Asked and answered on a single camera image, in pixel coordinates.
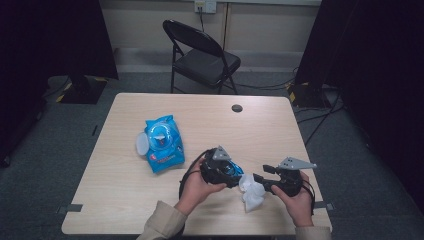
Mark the person's right hand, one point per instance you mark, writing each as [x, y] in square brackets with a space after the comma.
[300, 210]

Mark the black curtain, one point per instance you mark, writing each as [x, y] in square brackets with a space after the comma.
[50, 40]
[383, 66]

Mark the black folding chair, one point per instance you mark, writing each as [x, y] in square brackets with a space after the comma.
[203, 63]

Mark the grey tape mark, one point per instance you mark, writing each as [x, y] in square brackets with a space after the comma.
[71, 208]

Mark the beige wall conduit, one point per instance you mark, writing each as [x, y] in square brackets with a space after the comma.
[226, 26]

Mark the white wall socket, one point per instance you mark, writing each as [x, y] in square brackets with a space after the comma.
[205, 5]

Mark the blue wet wipes pack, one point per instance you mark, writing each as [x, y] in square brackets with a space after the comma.
[173, 150]

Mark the black stand base yellow tape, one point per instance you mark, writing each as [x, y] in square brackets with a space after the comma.
[306, 95]
[83, 91]

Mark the person's left hand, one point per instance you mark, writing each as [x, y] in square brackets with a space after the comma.
[193, 190]

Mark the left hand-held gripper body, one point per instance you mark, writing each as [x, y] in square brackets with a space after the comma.
[220, 155]

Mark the dark round table grommet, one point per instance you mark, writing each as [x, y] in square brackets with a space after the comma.
[237, 108]

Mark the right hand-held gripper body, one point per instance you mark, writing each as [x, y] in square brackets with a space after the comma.
[293, 164]

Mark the white wet wipe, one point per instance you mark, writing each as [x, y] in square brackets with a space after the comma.
[251, 196]

